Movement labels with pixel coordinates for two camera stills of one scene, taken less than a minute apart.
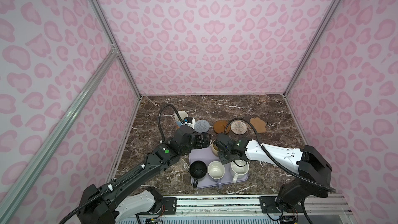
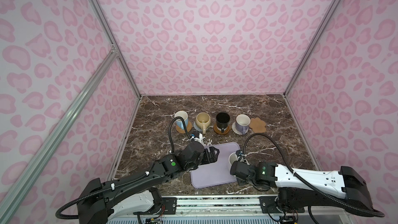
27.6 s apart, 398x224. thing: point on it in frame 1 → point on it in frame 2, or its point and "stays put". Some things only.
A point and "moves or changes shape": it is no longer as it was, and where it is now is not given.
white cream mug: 240,171 moves or changes shape
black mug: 198,169 → 222,120
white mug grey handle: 216,170 → 242,122
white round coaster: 238,127 stays put
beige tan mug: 215,149 moves or changes shape
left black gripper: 200,144 → 214,156
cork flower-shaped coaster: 258,124 stays put
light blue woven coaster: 201,126 stays put
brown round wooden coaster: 219,127 stays put
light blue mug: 180,117 stays put
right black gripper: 223,161 → 238,180
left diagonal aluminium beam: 12,200 stays put
